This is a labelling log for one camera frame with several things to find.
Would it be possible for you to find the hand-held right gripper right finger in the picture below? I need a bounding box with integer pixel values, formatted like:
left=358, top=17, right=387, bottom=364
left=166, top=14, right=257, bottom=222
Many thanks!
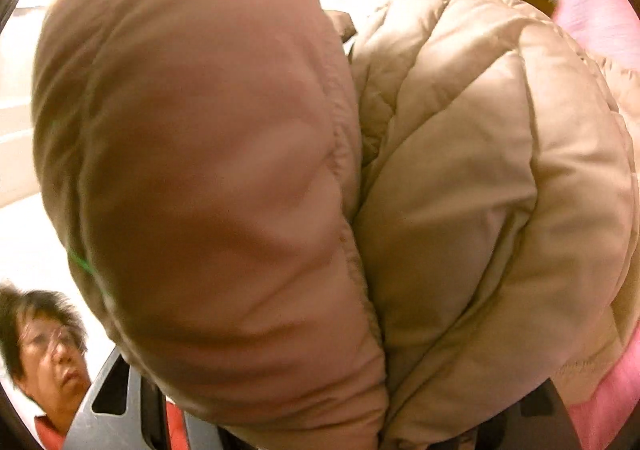
left=470, top=376, right=584, bottom=450

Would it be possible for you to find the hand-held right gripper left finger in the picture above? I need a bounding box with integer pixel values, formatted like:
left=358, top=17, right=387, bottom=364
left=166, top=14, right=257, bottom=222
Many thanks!
left=64, top=345, right=223, bottom=450

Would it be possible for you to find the beige puffer jacket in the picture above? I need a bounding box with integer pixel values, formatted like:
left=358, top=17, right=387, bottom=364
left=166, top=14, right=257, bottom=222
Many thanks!
left=31, top=0, right=640, bottom=450

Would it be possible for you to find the person's red top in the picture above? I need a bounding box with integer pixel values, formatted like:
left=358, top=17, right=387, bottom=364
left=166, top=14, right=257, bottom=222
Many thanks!
left=32, top=400, right=190, bottom=450

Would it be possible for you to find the person's head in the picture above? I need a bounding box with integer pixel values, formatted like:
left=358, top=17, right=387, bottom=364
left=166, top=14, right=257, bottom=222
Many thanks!
left=0, top=282, right=94, bottom=433

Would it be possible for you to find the pink blanket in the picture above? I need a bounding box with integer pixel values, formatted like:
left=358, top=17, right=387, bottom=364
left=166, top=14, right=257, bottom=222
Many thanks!
left=552, top=0, right=640, bottom=450

